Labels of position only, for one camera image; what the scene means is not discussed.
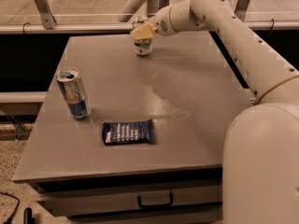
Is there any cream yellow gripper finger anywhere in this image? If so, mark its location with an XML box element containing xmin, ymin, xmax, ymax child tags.
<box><xmin>131</xmin><ymin>22</ymin><xmax>158</xmax><ymax>39</ymax></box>

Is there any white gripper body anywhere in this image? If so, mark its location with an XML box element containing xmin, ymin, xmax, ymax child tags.
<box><xmin>149</xmin><ymin>6</ymin><xmax>175</xmax><ymax>35</ymax></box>

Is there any white 7up can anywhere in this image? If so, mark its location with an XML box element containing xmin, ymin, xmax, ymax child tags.
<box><xmin>133</xmin><ymin>16</ymin><xmax>152</xmax><ymax>56</ymax></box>

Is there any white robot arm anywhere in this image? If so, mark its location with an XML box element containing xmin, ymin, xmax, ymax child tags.
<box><xmin>132</xmin><ymin>0</ymin><xmax>299</xmax><ymax>224</ymax></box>

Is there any blue silver Red Bull can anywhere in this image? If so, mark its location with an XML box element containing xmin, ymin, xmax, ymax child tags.
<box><xmin>55</xmin><ymin>67</ymin><xmax>91</xmax><ymax>120</ymax></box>

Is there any dark blue snack packet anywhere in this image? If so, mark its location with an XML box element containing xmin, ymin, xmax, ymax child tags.
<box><xmin>102</xmin><ymin>119</ymin><xmax>153</xmax><ymax>146</ymax></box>

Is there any grey cabinet drawer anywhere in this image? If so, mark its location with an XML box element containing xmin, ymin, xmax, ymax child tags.
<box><xmin>71</xmin><ymin>205</ymin><xmax>222</xmax><ymax>224</ymax></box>
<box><xmin>37</xmin><ymin>183</ymin><xmax>222</xmax><ymax>217</ymax></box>

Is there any lower grey cabinet drawer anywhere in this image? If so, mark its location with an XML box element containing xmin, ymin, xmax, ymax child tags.
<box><xmin>71</xmin><ymin>205</ymin><xmax>222</xmax><ymax>224</ymax></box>

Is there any black object on floor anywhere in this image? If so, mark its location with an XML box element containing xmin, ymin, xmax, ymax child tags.
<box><xmin>23</xmin><ymin>207</ymin><xmax>35</xmax><ymax>224</ymax></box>

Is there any right metal window bracket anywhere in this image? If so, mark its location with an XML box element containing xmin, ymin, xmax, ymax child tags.
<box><xmin>235</xmin><ymin>0</ymin><xmax>250</xmax><ymax>21</ymax></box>

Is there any left metal window bracket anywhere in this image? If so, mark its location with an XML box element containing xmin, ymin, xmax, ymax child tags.
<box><xmin>34</xmin><ymin>0</ymin><xmax>57</xmax><ymax>30</ymax></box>

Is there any black drawer handle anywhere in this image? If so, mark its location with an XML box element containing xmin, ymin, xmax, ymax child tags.
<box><xmin>137</xmin><ymin>192</ymin><xmax>174</xmax><ymax>210</ymax></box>

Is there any black cable on floor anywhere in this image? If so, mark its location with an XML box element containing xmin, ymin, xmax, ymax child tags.
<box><xmin>0</xmin><ymin>191</ymin><xmax>21</xmax><ymax>224</ymax></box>

